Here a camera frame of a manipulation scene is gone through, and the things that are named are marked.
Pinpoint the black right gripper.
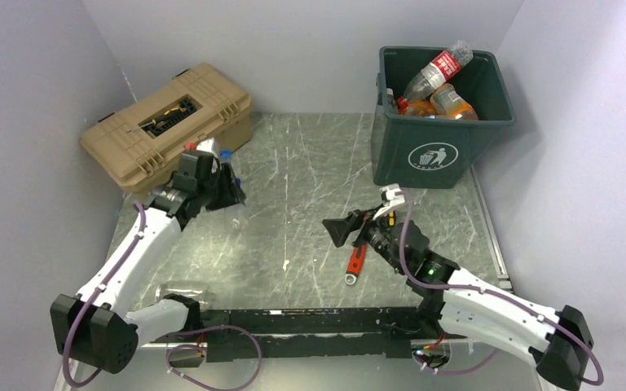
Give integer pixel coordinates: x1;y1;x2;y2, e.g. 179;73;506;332
323;204;408;274

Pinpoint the small blue label bottle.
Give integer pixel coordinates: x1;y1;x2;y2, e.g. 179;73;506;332
219;149;247;230

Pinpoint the clear plastic bottle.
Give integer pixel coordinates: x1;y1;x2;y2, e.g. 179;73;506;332
154;280;216;308

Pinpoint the crushed orange label jug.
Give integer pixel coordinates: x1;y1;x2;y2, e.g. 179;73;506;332
398;99;438;117

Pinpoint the large orange label bottle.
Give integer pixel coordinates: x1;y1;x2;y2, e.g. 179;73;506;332
430;83;479;121

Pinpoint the red label clear bottle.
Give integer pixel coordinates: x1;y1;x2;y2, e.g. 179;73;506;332
398;41;474;108

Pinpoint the red cap clear bottle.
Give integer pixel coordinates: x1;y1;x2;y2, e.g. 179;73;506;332
386;88;399;115

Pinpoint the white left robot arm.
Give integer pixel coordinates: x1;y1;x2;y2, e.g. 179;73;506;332
50;150;245;374

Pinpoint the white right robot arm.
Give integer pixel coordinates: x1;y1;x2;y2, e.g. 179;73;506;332
322;210;604;390

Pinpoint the dark green trash bin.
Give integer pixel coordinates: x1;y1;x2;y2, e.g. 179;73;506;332
370;46;515;189

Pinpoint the yellow black screwdriver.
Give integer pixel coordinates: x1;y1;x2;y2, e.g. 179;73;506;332
388;211;397;226

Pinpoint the tan plastic toolbox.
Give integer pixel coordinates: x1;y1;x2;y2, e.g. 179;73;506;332
80;63;253;194

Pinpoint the red handled adjustable wrench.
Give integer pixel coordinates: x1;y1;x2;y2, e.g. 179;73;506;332
344;244;367;286

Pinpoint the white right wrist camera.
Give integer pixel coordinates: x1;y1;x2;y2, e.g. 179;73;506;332
373;183;406;221

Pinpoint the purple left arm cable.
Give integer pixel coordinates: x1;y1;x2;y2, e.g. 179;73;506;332
61;202;262;391

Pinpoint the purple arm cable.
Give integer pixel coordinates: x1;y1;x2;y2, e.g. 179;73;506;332
397;188;606;387
61;202;262;391

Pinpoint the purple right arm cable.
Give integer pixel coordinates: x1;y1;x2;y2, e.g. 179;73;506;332
397;188;606;387

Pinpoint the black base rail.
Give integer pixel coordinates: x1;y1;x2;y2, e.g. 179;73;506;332
198;305;457;363

